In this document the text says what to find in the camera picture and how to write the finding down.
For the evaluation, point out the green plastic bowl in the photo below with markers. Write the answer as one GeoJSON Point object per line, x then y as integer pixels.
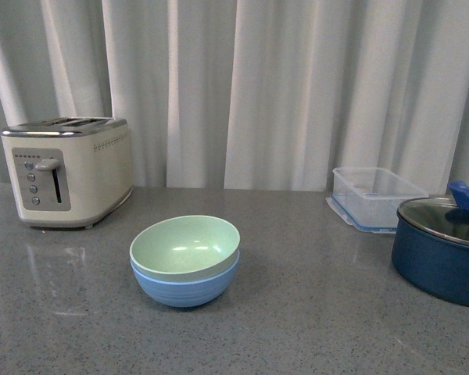
{"type": "Point", "coordinates": [186, 248]}

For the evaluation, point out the blue plastic bowl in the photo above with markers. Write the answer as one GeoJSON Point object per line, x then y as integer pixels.
{"type": "Point", "coordinates": [187, 294]}

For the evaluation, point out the white curtain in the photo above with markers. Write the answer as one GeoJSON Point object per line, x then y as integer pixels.
{"type": "Point", "coordinates": [250, 94]}

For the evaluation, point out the clear plastic food container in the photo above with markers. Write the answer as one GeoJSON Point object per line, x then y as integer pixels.
{"type": "Point", "coordinates": [367, 198]}

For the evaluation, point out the cream two-slot toaster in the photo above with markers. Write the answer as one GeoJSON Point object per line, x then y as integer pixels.
{"type": "Point", "coordinates": [70, 171]}

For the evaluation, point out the dark blue cooking pot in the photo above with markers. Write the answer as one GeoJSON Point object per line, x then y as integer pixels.
{"type": "Point", "coordinates": [436, 266]}

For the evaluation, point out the glass pot lid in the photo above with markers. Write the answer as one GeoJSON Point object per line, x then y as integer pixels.
{"type": "Point", "coordinates": [443, 217]}

